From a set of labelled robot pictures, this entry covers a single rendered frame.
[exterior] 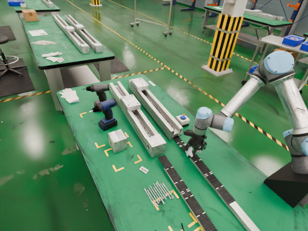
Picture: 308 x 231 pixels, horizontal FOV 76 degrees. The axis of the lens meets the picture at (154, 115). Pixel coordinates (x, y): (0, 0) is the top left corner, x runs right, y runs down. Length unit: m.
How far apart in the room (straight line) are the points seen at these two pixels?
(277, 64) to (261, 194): 0.70
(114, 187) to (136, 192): 0.12
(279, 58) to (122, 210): 1.05
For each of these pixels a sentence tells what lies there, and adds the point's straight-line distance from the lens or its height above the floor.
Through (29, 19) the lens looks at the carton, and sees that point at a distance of 4.62.
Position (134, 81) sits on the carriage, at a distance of 1.84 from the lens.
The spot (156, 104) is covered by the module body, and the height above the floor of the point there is 0.84.
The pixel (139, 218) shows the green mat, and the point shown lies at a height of 0.78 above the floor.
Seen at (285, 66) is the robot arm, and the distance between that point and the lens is 1.13.
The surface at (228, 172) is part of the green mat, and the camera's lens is 1.34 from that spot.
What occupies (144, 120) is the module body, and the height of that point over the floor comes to 0.86.
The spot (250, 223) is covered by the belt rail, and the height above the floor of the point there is 0.81.
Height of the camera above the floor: 1.76
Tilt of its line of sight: 37 degrees down
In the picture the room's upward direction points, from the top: 5 degrees clockwise
